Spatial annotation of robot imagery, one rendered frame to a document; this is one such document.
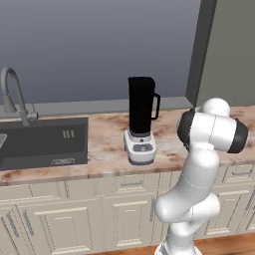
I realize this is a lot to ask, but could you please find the dark grey sink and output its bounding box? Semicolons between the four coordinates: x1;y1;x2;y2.
0;116;90;172

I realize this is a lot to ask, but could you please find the grey drawer handle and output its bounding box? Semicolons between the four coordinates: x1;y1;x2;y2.
120;180;144;187
231;169;254;177

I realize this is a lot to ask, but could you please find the cream cupboard door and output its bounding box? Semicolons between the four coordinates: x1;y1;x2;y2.
195;185;255;241
0;204;20;255
102;193;160;251
14;197;105;255
237;188;255;235

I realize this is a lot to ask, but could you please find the black and white blender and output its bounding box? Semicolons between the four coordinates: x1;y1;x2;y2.
123;76;162;166

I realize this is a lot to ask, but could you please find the grey framed window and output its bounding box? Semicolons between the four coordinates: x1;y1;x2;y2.
0;0;219;118

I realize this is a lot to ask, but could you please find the cream drawer front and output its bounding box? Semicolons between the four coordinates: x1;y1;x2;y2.
217;163;255;187
101;173;161;197

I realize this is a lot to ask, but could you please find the grey cupboard door handle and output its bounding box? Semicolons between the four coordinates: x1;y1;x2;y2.
148;197;157;223
244;194;255;214
21;209;36;237
5;211;20;239

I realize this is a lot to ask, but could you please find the grey curved tap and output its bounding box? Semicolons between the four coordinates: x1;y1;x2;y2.
0;66;40;128

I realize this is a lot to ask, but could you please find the cream cupboard front panel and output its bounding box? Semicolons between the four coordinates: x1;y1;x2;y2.
0;182;67;205
64;178;103;200

